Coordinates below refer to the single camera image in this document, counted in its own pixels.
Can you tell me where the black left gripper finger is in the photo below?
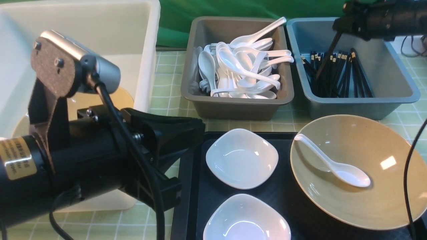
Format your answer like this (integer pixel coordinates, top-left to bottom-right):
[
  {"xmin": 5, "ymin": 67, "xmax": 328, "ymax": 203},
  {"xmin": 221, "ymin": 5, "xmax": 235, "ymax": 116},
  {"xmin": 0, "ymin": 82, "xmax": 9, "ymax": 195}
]
[
  {"xmin": 122, "ymin": 108, "xmax": 205, "ymax": 173},
  {"xmin": 122, "ymin": 179, "xmax": 182, "ymax": 211}
]

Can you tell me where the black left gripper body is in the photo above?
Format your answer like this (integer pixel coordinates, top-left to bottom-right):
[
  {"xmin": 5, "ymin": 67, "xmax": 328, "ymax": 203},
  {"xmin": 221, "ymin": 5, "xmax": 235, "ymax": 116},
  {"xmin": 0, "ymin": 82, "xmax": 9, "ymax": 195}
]
[{"xmin": 50, "ymin": 105, "xmax": 149, "ymax": 200}]

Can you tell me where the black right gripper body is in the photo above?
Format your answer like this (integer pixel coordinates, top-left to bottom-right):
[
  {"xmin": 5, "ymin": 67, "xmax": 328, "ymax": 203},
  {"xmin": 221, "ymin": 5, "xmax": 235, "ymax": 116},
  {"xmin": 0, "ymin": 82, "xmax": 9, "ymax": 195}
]
[{"xmin": 333, "ymin": 0, "xmax": 427, "ymax": 41}]

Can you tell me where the black chopstick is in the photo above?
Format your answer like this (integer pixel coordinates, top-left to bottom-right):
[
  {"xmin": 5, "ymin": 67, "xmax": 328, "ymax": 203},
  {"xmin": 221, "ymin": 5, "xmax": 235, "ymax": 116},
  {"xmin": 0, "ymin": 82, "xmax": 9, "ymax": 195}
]
[{"xmin": 316, "ymin": 31, "xmax": 343, "ymax": 80}]

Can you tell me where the white square dish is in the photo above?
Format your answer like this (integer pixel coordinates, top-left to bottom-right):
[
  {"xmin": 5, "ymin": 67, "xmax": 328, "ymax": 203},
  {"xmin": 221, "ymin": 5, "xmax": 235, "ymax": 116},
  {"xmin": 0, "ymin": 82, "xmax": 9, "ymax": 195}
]
[
  {"xmin": 203, "ymin": 194, "xmax": 291, "ymax": 240},
  {"xmin": 205, "ymin": 129, "xmax": 279, "ymax": 190}
]

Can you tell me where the tan noodle bowl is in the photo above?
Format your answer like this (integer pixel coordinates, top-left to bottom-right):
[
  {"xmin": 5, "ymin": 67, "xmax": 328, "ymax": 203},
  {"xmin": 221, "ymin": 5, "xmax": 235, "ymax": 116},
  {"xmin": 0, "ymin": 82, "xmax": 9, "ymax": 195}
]
[{"xmin": 290, "ymin": 115, "xmax": 411, "ymax": 230}]

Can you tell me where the white soup spoon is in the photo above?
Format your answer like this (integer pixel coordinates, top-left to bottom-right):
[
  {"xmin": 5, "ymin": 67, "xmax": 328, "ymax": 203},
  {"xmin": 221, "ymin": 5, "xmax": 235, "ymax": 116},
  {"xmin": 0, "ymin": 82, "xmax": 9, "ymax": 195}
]
[{"xmin": 294, "ymin": 134, "xmax": 371, "ymax": 187}]

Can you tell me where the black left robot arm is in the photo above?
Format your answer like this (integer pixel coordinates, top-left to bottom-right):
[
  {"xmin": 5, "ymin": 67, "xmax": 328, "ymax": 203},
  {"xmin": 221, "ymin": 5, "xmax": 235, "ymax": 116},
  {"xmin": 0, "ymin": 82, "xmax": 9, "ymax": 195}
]
[{"xmin": 1, "ymin": 105, "xmax": 205, "ymax": 227}]

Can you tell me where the tan bowl in tub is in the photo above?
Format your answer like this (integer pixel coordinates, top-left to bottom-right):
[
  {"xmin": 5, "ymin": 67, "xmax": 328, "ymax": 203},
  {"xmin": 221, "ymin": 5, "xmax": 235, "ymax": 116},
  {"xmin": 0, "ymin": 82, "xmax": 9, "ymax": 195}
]
[{"xmin": 12, "ymin": 87, "xmax": 134, "ymax": 138}]

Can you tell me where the black plastic serving tray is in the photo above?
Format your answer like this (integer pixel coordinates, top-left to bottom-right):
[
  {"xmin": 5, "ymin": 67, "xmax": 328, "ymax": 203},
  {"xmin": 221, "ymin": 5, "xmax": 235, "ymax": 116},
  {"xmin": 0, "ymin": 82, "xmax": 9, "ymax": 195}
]
[{"xmin": 171, "ymin": 132, "xmax": 411, "ymax": 240}]

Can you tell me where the pile of black chopsticks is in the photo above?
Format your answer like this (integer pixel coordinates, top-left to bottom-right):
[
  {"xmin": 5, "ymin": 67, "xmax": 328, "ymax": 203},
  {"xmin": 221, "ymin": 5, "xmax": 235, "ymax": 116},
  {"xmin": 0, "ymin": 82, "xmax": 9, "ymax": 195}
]
[{"xmin": 301, "ymin": 48, "xmax": 374, "ymax": 98}]

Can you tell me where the blue plastic chopstick bin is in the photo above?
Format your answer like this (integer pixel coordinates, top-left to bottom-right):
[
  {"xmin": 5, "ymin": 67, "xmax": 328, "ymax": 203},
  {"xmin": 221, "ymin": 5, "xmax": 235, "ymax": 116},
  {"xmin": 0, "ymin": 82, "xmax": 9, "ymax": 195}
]
[{"xmin": 286, "ymin": 18, "xmax": 420, "ymax": 120}]

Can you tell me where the pile of white spoons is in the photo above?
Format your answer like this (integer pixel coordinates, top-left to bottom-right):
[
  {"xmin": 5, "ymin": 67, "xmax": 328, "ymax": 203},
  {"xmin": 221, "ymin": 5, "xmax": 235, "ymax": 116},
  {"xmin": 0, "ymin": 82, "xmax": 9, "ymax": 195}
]
[{"xmin": 195, "ymin": 38, "xmax": 294, "ymax": 100}]

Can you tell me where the large white plastic tub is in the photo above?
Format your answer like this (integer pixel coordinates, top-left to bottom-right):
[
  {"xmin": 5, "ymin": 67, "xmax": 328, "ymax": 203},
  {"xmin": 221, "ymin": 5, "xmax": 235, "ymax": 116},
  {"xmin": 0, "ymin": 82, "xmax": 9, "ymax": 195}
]
[{"xmin": 0, "ymin": 0, "xmax": 161, "ymax": 212}]

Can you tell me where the grey plastic spoon bin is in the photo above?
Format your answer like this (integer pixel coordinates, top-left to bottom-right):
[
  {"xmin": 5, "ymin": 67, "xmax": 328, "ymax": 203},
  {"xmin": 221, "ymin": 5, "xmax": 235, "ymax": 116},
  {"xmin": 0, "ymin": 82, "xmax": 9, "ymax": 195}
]
[{"xmin": 180, "ymin": 16, "xmax": 295, "ymax": 121}]

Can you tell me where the green backdrop cloth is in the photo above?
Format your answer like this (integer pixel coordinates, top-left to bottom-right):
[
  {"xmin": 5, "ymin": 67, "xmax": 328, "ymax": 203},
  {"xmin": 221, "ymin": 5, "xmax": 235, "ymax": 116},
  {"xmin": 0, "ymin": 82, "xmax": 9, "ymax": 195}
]
[{"xmin": 157, "ymin": 0, "xmax": 344, "ymax": 48}]

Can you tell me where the white spoon sticking out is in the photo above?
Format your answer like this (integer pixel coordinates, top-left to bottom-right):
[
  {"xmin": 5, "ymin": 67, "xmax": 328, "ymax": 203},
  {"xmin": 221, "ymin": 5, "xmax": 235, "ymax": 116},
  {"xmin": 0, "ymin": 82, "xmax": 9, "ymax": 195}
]
[{"xmin": 230, "ymin": 17, "xmax": 287, "ymax": 46}]

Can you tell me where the black left camera cable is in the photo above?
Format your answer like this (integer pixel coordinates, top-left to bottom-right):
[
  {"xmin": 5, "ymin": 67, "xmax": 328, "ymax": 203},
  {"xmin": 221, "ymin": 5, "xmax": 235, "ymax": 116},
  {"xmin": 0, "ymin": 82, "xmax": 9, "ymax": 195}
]
[{"xmin": 49, "ymin": 55, "xmax": 166, "ymax": 240}]

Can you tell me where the black camera cable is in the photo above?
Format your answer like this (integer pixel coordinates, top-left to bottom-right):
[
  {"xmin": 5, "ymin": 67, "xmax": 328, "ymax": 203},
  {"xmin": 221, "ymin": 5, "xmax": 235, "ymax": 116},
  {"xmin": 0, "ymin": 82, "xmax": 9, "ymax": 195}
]
[
  {"xmin": 49, "ymin": 55, "xmax": 166, "ymax": 240},
  {"xmin": 400, "ymin": 35, "xmax": 427, "ymax": 240}
]

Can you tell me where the black right camera cable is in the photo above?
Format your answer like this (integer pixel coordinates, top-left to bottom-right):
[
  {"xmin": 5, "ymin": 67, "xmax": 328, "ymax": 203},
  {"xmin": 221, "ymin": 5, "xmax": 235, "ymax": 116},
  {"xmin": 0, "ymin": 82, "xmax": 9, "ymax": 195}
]
[{"xmin": 400, "ymin": 35, "xmax": 427, "ymax": 240}]

